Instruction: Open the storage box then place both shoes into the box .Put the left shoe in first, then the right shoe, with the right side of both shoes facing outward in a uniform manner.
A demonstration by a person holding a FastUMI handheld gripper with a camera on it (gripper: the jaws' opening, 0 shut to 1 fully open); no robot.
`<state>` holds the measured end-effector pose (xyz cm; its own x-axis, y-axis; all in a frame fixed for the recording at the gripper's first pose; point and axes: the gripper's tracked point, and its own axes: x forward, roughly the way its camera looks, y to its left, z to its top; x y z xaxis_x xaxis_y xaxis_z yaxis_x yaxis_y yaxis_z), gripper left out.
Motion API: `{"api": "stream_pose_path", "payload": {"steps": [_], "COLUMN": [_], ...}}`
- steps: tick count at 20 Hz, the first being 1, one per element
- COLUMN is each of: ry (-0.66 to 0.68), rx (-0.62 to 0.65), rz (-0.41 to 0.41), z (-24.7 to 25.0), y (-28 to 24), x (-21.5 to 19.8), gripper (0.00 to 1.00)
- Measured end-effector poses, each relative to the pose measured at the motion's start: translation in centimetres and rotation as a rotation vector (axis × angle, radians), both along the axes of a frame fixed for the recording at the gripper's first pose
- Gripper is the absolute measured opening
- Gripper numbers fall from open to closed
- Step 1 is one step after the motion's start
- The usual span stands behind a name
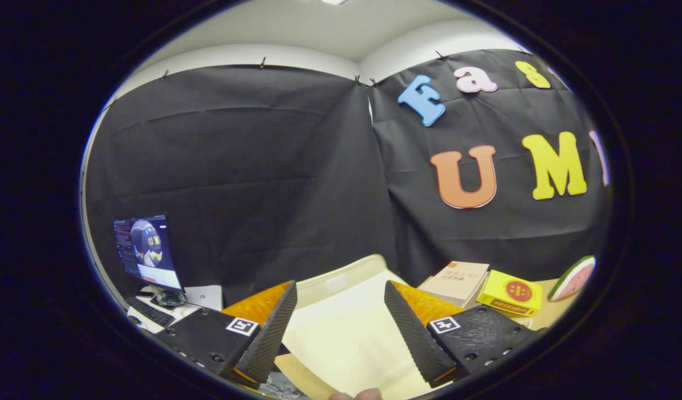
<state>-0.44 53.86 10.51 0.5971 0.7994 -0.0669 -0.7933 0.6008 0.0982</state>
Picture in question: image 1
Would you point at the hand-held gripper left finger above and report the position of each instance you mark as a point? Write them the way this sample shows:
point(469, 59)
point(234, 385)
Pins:
point(268, 339)

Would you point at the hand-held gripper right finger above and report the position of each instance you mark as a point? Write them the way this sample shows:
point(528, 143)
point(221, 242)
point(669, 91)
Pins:
point(413, 339)

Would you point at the cream storage box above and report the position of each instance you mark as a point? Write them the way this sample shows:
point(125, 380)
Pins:
point(346, 333)

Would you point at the white paper sheet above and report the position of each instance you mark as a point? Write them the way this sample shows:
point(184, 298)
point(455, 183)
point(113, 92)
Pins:
point(207, 300)

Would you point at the beige book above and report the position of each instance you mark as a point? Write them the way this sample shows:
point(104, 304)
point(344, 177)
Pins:
point(457, 280)

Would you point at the yellow book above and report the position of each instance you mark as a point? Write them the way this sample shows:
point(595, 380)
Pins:
point(496, 297)

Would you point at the black keyboard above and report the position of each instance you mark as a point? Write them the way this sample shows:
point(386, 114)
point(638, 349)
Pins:
point(152, 314)

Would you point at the computer monitor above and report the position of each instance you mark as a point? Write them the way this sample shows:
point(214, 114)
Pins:
point(146, 250)

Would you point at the watermelon slice plush toy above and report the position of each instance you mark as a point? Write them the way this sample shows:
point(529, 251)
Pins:
point(574, 278)

